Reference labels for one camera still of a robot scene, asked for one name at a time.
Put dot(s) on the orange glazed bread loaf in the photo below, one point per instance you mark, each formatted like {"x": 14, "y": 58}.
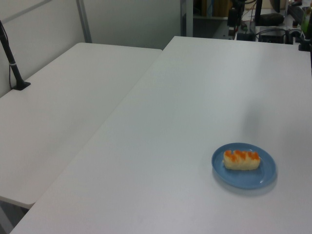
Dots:
{"x": 240, "y": 162}

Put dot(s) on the blue oval plate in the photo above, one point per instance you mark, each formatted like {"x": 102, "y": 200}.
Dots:
{"x": 243, "y": 180}

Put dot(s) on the small black flat box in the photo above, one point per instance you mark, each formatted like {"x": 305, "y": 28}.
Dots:
{"x": 245, "y": 36}

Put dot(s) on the black boxy device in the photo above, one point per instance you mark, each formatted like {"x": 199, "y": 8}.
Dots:
{"x": 232, "y": 17}

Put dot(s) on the black electronics box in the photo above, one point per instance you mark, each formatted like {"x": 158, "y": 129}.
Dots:
{"x": 271, "y": 35}

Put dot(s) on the black upright monitor stand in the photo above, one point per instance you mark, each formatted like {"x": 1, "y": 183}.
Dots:
{"x": 258, "y": 12}

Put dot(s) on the dark soft pouch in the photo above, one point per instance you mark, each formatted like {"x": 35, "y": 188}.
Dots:
{"x": 271, "y": 19}

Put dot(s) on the black table clamp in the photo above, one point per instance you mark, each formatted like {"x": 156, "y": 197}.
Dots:
{"x": 306, "y": 45}

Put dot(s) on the green translucent object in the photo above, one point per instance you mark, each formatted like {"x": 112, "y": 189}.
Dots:
{"x": 305, "y": 20}

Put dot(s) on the grey metal frame post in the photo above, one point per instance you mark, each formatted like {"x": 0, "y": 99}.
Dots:
{"x": 84, "y": 22}
{"x": 187, "y": 17}

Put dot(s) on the black camera stand pole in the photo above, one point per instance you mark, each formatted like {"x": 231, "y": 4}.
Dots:
{"x": 15, "y": 70}

